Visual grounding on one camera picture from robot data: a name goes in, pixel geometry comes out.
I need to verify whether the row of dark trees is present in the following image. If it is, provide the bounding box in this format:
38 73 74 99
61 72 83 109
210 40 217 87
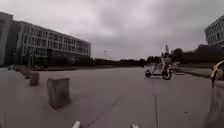
46 44 224 68

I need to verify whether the grey paved plaza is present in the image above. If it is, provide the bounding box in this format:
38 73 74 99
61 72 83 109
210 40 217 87
0 65 224 128

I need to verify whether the white scooter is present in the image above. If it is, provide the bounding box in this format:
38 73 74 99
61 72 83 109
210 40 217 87
144 57 174 81

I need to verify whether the distant tower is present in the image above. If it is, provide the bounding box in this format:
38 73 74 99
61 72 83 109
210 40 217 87
164 44 170 56

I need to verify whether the row of stone blocks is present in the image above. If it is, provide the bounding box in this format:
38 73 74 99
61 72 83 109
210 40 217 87
7 63 72 110

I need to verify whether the long grey multi-storey building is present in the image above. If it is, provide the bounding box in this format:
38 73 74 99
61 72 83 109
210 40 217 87
0 11 92 67

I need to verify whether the raised grass strip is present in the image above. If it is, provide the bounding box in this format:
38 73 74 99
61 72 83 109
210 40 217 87
181 66 214 79

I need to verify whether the yellow vehicle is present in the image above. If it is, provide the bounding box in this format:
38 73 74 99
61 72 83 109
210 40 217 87
209 59 224 89

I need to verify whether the grey building with window grid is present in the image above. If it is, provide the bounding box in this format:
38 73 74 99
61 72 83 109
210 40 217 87
204 13 224 48

